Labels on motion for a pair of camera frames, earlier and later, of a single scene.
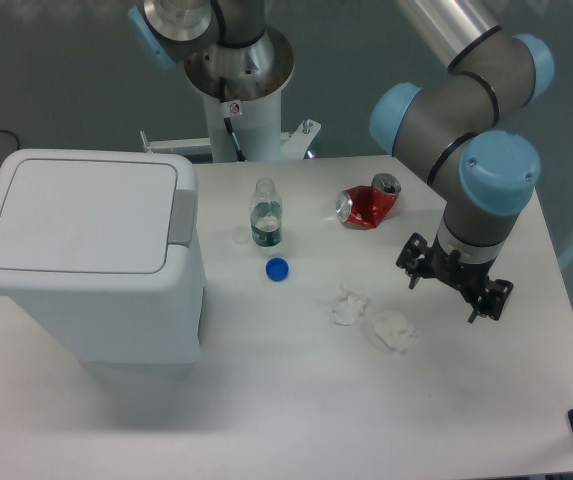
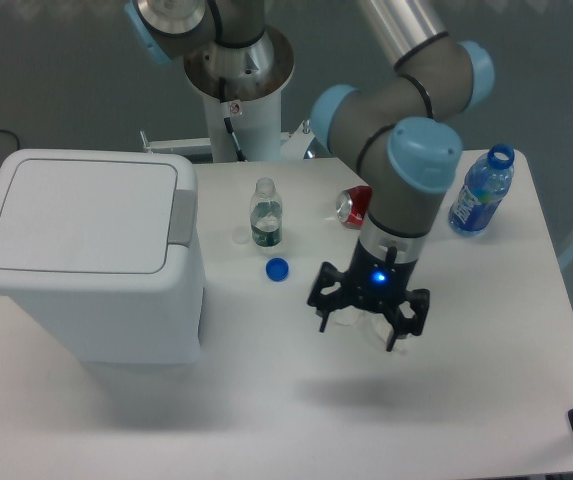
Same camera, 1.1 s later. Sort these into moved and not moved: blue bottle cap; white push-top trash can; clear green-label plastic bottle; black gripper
Moved: black gripper
Not moved: clear green-label plastic bottle; blue bottle cap; white push-top trash can
